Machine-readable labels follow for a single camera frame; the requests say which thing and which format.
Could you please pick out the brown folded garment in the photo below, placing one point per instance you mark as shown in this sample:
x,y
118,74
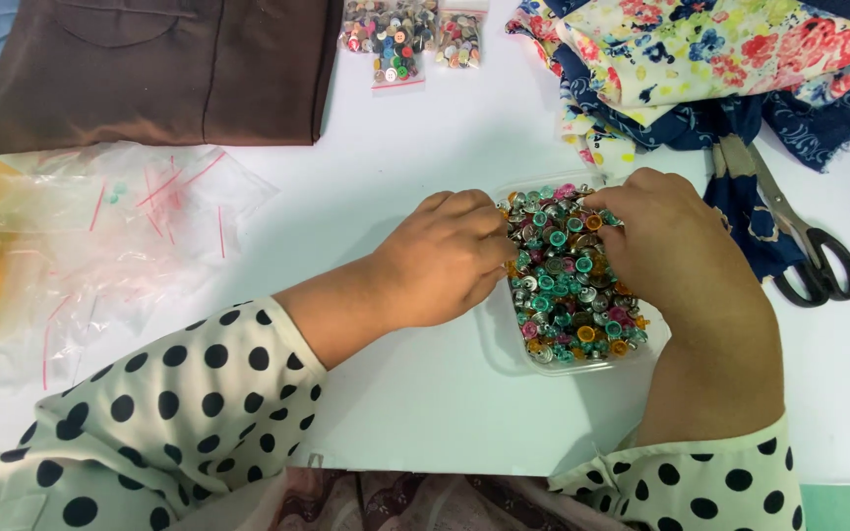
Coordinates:
x,y
159,66

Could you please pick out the person's left fingers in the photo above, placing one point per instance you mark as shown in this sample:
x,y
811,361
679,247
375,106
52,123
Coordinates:
x,y
488,243

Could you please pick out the small bag of mixed buttons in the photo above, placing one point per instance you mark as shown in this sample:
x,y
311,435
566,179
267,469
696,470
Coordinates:
x,y
459,38

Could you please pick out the person's patterned lap clothing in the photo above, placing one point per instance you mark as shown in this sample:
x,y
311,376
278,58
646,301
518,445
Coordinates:
x,y
425,501

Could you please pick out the large bag of mixed buttons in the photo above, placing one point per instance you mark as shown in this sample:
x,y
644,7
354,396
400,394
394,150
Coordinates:
x,y
392,37

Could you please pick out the person's right fingers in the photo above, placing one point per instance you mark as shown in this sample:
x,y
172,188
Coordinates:
x,y
617,214

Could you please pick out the person's right hand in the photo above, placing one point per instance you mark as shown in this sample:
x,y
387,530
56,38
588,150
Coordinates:
x,y
679,251

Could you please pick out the clear plastic tray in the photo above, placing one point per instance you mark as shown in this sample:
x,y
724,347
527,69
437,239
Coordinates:
x,y
499,335

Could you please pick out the heap of colourful metal studs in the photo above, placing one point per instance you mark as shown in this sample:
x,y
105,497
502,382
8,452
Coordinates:
x,y
569,295

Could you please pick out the floral pastel fabric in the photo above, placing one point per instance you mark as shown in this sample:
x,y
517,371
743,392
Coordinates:
x,y
690,51

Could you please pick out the navy patterned fabric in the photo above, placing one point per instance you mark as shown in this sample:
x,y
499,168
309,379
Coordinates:
x,y
735,147

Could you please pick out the person's left hand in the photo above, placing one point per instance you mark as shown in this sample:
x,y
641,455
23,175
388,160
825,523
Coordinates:
x,y
436,265

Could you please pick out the pile of clear zip bags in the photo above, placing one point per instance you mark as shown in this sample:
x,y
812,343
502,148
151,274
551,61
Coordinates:
x,y
122,243

